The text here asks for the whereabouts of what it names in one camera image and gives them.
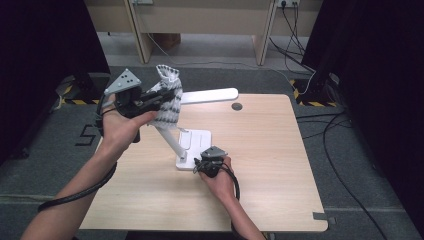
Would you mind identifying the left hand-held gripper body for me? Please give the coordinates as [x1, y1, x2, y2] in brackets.
[103, 68, 161, 119]

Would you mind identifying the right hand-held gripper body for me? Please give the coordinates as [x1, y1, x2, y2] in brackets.
[199, 145, 229, 179]

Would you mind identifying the white black-patterned cloth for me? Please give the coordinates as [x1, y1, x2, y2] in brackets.
[148, 64, 184, 129]

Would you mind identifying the white desk lamp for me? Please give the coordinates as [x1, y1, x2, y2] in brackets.
[154, 87, 240, 171]

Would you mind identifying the person's right hand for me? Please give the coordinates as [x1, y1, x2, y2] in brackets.
[199, 157, 236, 203]

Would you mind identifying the person's left hand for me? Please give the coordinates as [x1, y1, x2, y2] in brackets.
[99, 99, 158, 156]

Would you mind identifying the black stand base, striped tape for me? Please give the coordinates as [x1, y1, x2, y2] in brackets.
[289, 73, 341, 108]
[54, 72, 111, 106]

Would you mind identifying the beige wooden desk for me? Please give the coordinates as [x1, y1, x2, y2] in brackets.
[83, 0, 323, 66]

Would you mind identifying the black curtain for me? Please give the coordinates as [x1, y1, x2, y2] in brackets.
[301, 0, 424, 231]
[0, 0, 111, 164]

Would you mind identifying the grey tape piece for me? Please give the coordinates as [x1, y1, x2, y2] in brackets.
[312, 211, 337, 225]

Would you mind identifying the right hand-held gripper black cable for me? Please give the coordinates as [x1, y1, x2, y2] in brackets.
[218, 164, 241, 202]

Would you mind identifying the hand-held gripper black cable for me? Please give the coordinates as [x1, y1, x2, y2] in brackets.
[218, 164, 241, 202]
[37, 94, 118, 213]

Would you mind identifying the thin white cable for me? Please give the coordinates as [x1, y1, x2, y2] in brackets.
[146, 33, 316, 96]

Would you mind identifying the long black floor cable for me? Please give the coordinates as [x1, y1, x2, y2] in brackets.
[321, 111, 389, 240]

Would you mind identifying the left hand-held gripper black cable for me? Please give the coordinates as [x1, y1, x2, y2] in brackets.
[37, 94, 118, 213]

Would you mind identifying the thick black cable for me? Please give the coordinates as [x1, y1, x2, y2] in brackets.
[268, 36, 316, 73]

